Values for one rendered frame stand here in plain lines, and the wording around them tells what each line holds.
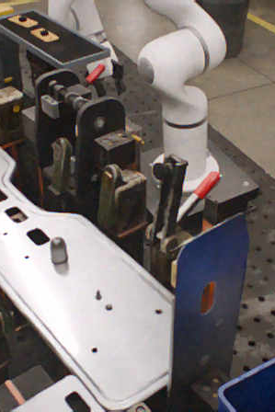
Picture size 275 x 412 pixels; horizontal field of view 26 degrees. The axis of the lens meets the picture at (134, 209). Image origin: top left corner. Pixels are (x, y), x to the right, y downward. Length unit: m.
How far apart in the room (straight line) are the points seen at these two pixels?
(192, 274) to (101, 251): 0.47
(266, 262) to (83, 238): 0.58
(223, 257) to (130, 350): 0.32
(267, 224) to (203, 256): 1.03
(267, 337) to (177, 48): 0.69
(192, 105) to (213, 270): 0.87
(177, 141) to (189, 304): 0.93
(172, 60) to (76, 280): 0.60
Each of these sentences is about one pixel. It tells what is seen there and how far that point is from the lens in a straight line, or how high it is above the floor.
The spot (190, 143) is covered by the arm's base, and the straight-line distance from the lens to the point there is 1.59.
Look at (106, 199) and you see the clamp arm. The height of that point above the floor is 1.04.
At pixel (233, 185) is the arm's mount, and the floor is 0.78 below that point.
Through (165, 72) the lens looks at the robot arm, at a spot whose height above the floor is 1.14.
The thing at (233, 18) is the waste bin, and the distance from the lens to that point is 4.23.
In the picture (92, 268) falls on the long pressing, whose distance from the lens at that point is 1.09.
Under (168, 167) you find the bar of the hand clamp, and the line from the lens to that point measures 0.96.
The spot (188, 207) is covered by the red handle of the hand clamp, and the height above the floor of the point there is 1.10.
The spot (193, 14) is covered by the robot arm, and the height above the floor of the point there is 1.23.
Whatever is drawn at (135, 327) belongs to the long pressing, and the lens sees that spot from 0.99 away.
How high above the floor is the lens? 1.75
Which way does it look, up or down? 38 degrees down
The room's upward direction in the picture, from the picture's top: straight up
